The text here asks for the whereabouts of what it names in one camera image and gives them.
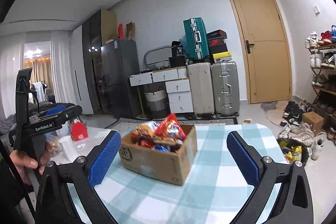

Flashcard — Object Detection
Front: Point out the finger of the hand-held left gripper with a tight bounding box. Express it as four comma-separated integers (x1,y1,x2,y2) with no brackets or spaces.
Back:
39,105,67,118

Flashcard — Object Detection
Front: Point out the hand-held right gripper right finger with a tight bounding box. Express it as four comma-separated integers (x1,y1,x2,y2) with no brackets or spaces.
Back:
226,130,314,224

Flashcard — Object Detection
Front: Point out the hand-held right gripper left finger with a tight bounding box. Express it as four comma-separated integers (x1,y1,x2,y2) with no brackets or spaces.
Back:
35,130,122,224

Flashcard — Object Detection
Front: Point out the brown cardboard box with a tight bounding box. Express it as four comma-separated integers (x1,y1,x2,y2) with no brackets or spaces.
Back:
119,124,198,186

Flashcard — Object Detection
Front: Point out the heap of mixed snacks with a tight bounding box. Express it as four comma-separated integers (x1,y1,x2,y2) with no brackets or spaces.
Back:
130,119,188,153

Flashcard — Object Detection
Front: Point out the person's left forearm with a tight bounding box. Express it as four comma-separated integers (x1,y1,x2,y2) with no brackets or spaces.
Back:
0,153,34,224

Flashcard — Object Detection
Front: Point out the person's left hand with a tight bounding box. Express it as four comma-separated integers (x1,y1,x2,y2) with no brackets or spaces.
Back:
10,141,54,185

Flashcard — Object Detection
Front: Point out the white side table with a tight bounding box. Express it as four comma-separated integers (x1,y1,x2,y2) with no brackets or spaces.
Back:
39,126,105,164

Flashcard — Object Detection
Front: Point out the clear food bag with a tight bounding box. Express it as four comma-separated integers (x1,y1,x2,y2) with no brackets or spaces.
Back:
46,135,61,156

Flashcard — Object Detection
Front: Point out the white cup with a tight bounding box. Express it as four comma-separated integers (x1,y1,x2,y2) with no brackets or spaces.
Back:
59,135,75,159

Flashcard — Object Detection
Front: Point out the white curtain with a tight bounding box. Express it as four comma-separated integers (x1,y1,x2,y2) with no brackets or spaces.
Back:
0,30,79,119

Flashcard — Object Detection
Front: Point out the beige round rug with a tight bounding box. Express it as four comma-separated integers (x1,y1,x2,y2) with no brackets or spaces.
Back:
266,106,289,130

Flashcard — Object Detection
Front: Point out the grey door mat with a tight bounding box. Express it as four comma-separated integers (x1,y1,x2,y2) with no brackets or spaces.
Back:
261,101,280,111

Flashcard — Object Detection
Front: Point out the black trash bin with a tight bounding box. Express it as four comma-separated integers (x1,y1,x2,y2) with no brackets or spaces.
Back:
277,137,312,167

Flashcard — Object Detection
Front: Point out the silver suitcase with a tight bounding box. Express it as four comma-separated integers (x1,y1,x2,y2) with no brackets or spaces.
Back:
211,61,240,117

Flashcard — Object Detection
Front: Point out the grey white laundry basket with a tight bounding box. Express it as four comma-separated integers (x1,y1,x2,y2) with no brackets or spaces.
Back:
144,86,168,119

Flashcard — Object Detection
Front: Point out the dark glass cabinet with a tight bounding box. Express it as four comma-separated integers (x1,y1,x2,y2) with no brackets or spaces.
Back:
82,9,117,114

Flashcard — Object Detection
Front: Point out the small cardboard box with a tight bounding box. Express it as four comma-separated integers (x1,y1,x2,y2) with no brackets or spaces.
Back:
301,112,324,132

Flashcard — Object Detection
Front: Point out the grey refrigerator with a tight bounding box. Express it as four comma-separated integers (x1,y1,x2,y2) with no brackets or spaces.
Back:
101,39,142,117

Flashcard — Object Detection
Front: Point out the beige suitcase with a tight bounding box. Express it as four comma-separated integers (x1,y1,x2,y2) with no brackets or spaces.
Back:
187,63,216,115

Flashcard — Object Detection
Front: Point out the white drawer desk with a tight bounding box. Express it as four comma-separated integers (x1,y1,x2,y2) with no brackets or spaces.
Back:
129,68,195,114

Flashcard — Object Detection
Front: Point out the brown cardboard piece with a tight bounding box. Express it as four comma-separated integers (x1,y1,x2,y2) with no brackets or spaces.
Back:
126,22,136,41

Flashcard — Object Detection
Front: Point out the black case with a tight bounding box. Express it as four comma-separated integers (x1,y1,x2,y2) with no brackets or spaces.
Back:
169,56,187,67

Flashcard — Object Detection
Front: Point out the wooden door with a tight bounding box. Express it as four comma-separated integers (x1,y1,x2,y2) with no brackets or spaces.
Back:
224,0,293,104

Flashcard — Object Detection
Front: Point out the red logo black shoe box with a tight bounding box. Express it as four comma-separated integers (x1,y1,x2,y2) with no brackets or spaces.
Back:
207,38,227,46

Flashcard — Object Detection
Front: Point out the teal suitcase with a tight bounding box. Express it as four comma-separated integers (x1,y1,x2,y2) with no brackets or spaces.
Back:
183,17,210,60

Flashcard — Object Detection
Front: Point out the black bag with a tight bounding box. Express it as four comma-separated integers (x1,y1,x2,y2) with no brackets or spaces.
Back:
171,41,183,58

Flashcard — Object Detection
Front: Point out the wooden shoe rack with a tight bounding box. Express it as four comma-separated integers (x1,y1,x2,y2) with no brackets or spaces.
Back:
306,43,336,119

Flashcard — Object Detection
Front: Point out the grey rounded frame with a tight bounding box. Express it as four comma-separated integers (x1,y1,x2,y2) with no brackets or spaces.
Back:
144,46,172,65

